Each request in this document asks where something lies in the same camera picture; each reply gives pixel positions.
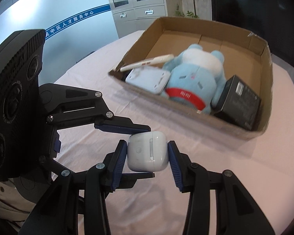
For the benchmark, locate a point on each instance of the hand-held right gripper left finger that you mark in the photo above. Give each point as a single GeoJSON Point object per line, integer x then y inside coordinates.
{"type": "Point", "coordinates": [118, 166]}

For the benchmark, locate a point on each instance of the black product box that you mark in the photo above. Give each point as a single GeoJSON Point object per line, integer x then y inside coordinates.
{"type": "Point", "coordinates": [240, 102]}

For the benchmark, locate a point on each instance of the cardboard box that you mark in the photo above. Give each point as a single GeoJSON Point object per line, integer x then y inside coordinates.
{"type": "Point", "coordinates": [210, 44]}

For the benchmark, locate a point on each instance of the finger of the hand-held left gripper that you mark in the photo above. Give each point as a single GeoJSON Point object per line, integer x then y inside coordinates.
{"type": "Point", "coordinates": [137, 177]}
{"type": "Point", "coordinates": [122, 126]}

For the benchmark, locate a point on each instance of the white rectangular plastic device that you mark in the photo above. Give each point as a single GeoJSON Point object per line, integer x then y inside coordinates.
{"type": "Point", "coordinates": [147, 78]}

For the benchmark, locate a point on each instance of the cream phone case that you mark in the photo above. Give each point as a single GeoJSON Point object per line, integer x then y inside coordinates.
{"type": "Point", "coordinates": [156, 60]}

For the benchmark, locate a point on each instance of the grey metal cabinet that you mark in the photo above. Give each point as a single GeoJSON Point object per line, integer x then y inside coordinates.
{"type": "Point", "coordinates": [127, 19]}

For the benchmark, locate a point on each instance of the blue plush toy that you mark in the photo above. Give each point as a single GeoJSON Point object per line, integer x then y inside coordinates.
{"type": "Point", "coordinates": [193, 78]}

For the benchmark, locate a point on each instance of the white earbuds case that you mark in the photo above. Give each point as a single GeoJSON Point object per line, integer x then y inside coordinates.
{"type": "Point", "coordinates": [142, 151]}

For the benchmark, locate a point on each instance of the large dark screen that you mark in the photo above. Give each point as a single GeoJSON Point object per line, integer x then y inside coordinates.
{"type": "Point", "coordinates": [259, 5]}

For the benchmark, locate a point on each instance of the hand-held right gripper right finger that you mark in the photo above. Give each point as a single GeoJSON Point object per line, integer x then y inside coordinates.
{"type": "Point", "coordinates": [177, 169]}

